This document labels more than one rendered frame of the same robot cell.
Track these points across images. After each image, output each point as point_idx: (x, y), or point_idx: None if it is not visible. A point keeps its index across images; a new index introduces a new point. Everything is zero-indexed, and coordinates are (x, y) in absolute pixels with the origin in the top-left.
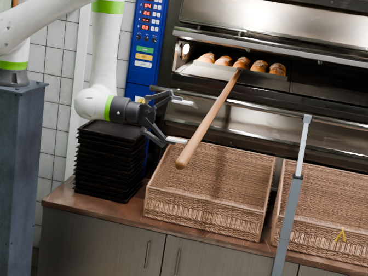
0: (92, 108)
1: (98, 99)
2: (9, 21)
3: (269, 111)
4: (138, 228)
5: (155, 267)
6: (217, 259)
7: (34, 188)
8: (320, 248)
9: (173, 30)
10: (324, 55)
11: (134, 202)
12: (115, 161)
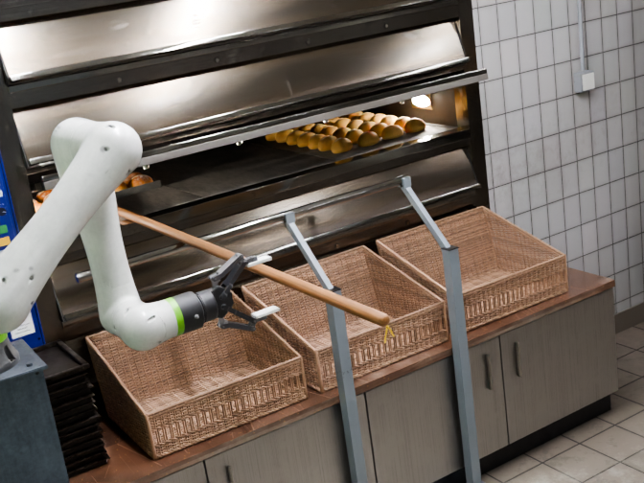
0: (162, 328)
1: (162, 312)
2: (29, 267)
3: (244, 231)
4: (164, 478)
5: None
6: (276, 449)
7: None
8: (372, 360)
9: (44, 184)
10: (250, 130)
11: (115, 454)
12: (70, 412)
